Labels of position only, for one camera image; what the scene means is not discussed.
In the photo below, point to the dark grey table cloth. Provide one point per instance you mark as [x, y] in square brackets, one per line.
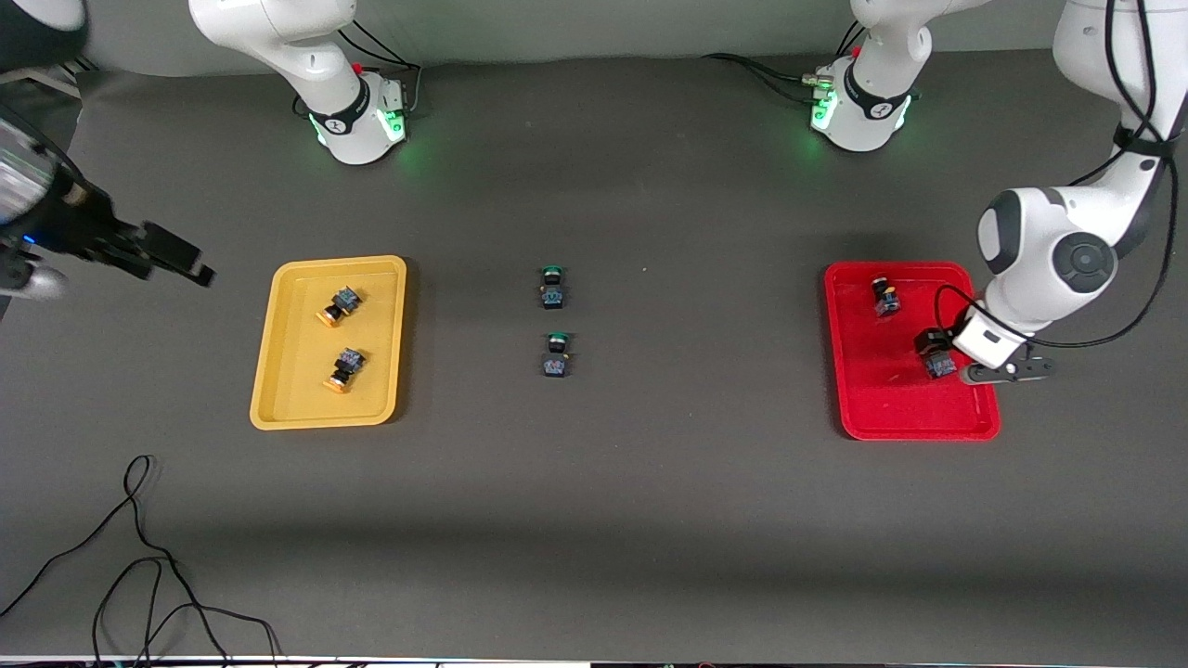
[594, 520]

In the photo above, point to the yellow plastic tray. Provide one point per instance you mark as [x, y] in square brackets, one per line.
[297, 371]

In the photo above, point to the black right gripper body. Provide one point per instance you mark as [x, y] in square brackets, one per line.
[85, 227]

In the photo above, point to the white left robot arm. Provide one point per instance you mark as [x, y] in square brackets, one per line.
[1049, 250]

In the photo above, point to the red plastic tray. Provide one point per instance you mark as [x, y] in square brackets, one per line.
[882, 399]

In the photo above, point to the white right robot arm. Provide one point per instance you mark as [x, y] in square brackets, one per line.
[316, 37]

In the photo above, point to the grey metal frame bar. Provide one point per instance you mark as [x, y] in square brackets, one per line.
[58, 82]

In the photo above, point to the green push button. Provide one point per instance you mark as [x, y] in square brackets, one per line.
[556, 357]
[554, 289]

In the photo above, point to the red push button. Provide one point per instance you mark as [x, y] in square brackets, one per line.
[933, 343]
[886, 295]

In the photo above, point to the orange push button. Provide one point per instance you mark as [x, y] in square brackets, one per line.
[341, 304]
[346, 368]

